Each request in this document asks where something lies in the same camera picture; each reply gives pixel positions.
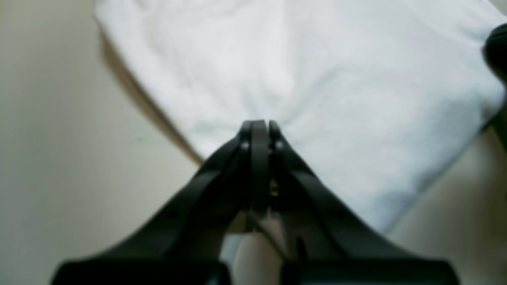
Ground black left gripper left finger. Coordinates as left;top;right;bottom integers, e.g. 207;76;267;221
52;121;252;285

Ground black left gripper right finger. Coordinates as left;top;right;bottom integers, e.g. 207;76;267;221
251;121;460;285

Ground white printed T-shirt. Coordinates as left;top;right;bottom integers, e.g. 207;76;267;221
94;0;507;274

